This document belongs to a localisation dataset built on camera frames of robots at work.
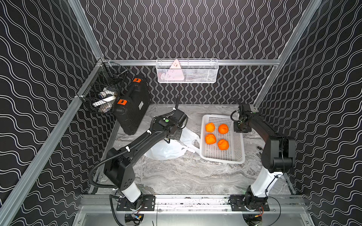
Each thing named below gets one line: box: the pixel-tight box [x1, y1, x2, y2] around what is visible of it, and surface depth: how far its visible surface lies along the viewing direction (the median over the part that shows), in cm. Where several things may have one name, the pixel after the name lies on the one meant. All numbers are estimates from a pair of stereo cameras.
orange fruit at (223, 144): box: [217, 138, 230, 151], surface depth 92 cm
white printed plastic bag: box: [144, 127, 201, 162], surface depth 85 cm
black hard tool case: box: [113, 75, 151, 136], surface depth 94 cm
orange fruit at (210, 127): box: [205, 122, 216, 133], surface depth 102 cm
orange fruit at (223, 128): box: [218, 123, 229, 135], surface depth 100 cm
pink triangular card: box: [166, 59, 185, 81], surface depth 92 cm
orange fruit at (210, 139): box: [205, 133, 217, 145], surface depth 95 cm
